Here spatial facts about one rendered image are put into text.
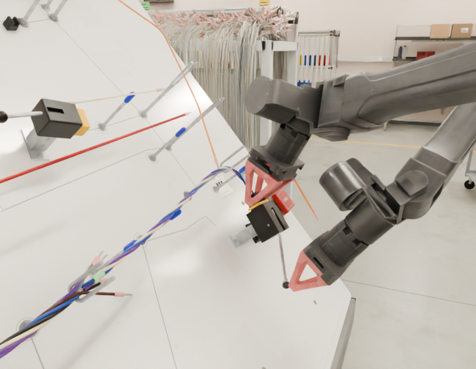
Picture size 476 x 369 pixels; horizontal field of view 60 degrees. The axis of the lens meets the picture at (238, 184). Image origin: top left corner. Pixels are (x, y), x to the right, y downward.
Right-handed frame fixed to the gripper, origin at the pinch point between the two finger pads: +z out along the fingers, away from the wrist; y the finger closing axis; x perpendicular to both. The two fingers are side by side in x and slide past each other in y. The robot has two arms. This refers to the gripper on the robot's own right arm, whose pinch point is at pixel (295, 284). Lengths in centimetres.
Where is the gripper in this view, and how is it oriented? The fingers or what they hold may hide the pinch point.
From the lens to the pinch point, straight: 72.0
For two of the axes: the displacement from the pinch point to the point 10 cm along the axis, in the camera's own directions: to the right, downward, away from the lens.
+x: 6.3, 7.3, -2.6
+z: -6.0, 6.7, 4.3
